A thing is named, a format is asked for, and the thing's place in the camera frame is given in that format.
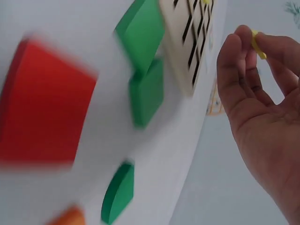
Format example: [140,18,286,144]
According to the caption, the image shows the small green block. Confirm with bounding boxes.
[127,58,165,129]

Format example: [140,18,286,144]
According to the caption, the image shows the orange block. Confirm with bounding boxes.
[45,205,86,225]

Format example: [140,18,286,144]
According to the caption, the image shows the person's right hand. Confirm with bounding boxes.
[217,24,300,225]

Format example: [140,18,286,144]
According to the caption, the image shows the green semicircle block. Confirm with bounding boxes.
[100,161,135,225]

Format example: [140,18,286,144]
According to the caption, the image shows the small yellow piece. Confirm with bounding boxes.
[250,29,268,60]

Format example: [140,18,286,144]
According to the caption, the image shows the slotted wooden board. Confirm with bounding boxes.
[158,0,218,97]

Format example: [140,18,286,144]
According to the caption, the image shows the large green block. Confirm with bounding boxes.
[113,0,166,76]

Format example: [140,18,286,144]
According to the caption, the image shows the red block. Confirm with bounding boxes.
[0,34,98,168]

